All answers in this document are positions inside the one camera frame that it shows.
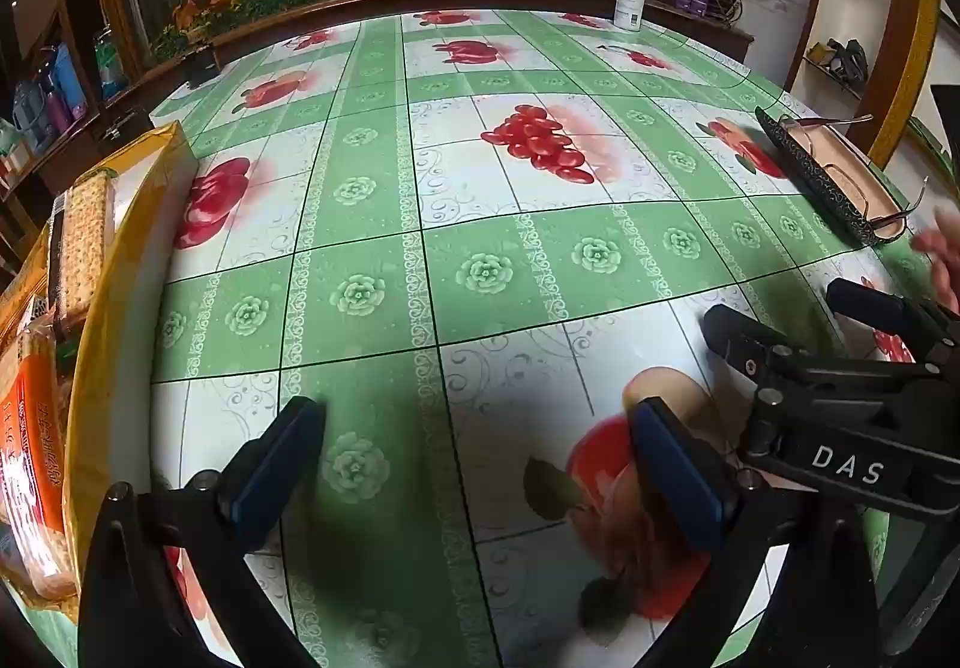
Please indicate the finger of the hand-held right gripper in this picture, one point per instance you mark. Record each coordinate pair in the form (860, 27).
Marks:
(742, 338)
(877, 308)

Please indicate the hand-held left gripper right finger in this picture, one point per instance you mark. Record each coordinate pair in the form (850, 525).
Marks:
(675, 473)

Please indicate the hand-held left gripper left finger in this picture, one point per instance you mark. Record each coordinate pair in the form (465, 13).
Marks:
(279, 465)

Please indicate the yellow-edged cardboard box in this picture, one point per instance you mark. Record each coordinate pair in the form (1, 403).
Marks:
(112, 338)

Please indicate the cracker packet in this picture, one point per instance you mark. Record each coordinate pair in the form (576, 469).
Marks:
(82, 248)

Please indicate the person's right hand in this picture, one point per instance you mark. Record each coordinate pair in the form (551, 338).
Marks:
(941, 256)

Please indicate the eyeglasses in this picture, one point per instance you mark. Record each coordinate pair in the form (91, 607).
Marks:
(889, 218)

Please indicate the dark patterned glasses case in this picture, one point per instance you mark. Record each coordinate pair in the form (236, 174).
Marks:
(817, 166)

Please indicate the orange snack packet red label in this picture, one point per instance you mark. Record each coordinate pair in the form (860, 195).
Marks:
(30, 458)

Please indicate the dark shoes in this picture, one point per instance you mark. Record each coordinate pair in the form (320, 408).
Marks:
(847, 59)

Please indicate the small black holder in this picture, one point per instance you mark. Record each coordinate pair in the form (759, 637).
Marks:
(201, 66)

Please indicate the light blue thermos jug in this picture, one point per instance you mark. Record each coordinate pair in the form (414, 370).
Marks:
(30, 107)

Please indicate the blue thermos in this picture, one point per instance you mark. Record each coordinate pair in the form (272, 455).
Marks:
(67, 82)

